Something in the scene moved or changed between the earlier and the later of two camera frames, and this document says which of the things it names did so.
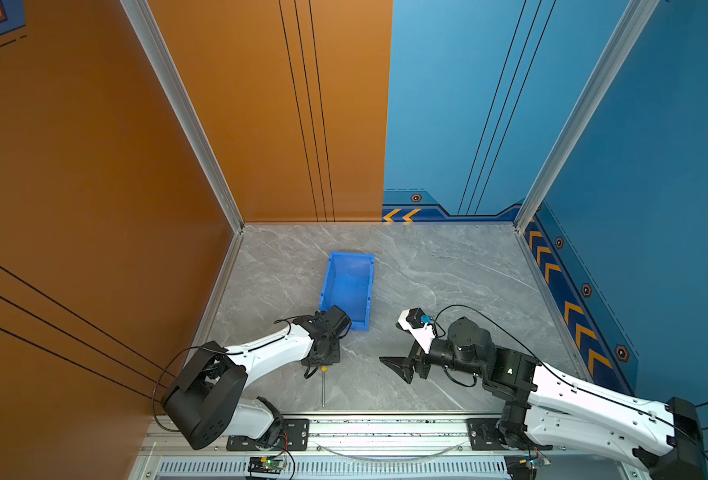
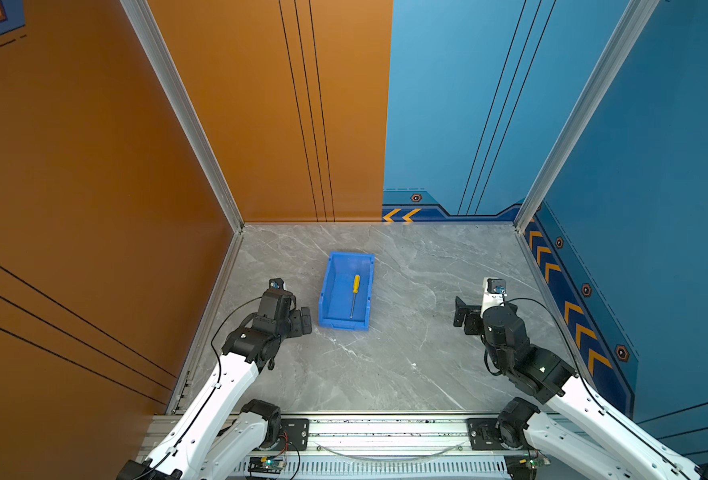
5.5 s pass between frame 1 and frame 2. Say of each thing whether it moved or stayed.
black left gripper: moved
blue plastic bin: stayed
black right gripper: moved
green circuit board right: stayed
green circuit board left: stayed
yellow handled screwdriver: moved
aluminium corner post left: stayed
